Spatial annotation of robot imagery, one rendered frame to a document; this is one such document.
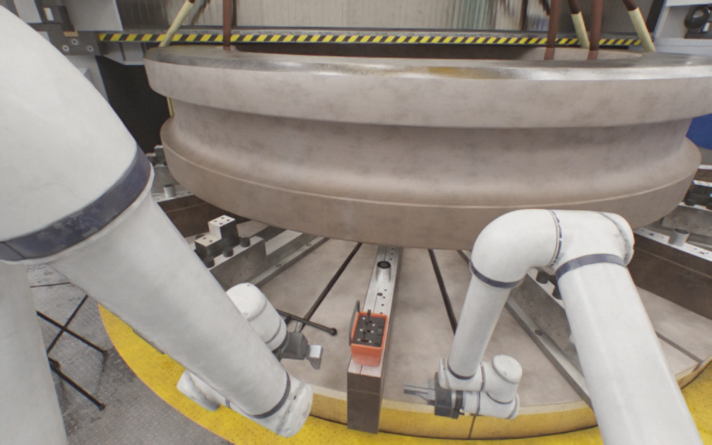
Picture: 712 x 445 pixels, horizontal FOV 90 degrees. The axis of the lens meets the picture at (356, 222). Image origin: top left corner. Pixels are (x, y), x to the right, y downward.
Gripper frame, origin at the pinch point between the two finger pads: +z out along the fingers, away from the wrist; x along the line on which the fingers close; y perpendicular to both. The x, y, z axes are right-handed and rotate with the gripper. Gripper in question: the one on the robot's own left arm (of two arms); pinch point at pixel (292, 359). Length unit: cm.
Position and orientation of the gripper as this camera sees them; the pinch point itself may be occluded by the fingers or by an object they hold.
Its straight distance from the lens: 101.7
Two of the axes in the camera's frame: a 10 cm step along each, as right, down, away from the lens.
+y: 1.4, -7.8, 6.1
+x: -9.8, 0.0, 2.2
